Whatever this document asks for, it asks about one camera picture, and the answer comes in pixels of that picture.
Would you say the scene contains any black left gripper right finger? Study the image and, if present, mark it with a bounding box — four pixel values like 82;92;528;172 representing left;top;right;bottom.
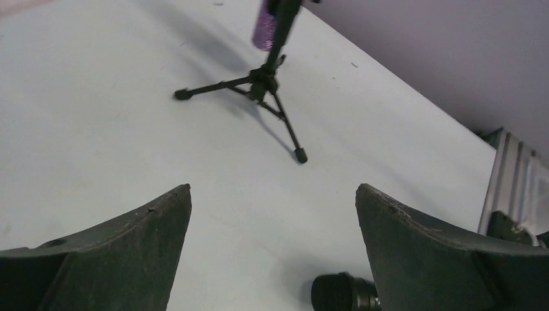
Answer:
355;184;548;310

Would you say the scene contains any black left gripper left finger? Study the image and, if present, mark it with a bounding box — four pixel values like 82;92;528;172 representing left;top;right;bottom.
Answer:
1;184;192;310

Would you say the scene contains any black shock-mount tripod stand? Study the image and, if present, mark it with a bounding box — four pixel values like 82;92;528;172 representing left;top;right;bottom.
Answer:
173;0;308;164

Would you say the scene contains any purple glitter microphone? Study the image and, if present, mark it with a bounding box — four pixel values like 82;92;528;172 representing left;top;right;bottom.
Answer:
251;0;276;52

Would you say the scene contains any black microphone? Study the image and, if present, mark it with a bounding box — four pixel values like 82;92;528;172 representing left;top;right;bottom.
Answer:
311;272;381;311

